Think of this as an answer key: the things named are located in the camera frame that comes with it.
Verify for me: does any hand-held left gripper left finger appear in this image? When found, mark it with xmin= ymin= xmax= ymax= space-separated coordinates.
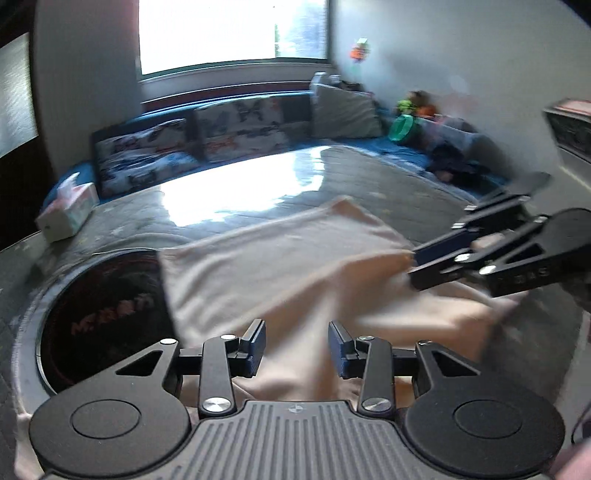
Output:
xmin=113 ymin=318 xmax=267 ymax=418

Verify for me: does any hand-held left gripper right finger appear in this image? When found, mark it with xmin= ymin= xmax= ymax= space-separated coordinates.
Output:
xmin=327 ymin=320 xmax=481 ymax=418

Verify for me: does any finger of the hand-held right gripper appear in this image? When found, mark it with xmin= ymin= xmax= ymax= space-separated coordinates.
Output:
xmin=407 ymin=211 xmax=563 ymax=298
xmin=412 ymin=172 xmax=553 ymax=267

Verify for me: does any cream long-sleeve top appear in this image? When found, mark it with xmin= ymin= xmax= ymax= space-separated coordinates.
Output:
xmin=157 ymin=194 xmax=525 ymax=416

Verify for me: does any dark clothes pile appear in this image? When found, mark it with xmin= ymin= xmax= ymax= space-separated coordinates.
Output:
xmin=426 ymin=142 xmax=491 ymax=184

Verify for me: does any blue sofa bench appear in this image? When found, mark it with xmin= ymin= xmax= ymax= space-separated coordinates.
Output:
xmin=44 ymin=88 xmax=513 ymax=206

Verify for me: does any grey cushion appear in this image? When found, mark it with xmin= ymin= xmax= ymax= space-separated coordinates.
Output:
xmin=421 ymin=117 xmax=482 ymax=158

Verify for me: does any green plastic toy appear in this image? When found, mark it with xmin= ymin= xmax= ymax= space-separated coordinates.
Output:
xmin=388 ymin=114 xmax=420 ymax=147

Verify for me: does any orange and green plush toy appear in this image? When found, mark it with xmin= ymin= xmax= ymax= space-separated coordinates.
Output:
xmin=394 ymin=89 xmax=438 ymax=117

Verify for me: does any round black induction cooktop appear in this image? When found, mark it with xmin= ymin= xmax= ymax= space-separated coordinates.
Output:
xmin=11 ymin=249 xmax=181 ymax=398

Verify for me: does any grey pillow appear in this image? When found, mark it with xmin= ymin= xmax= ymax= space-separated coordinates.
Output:
xmin=309 ymin=82 xmax=385 ymax=140

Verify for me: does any butterfly print cushion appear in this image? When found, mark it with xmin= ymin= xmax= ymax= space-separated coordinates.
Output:
xmin=193 ymin=95 xmax=313 ymax=163
xmin=91 ymin=118 xmax=200 ymax=198

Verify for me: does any person's pink floral clothing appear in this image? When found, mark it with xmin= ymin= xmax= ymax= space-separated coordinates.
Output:
xmin=549 ymin=443 xmax=591 ymax=480

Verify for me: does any white tissue box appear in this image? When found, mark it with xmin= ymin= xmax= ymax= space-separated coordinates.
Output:
xmin=36 ymin=178 xmax=101 ymax=244

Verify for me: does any bright window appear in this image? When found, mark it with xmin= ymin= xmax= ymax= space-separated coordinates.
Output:
xmin=137 ymin=0 xmax=332 ymax=78

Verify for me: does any dark door with frosted glass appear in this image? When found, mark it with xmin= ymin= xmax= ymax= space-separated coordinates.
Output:
xmin=0 ymin=0 xmax=54 ymax=252

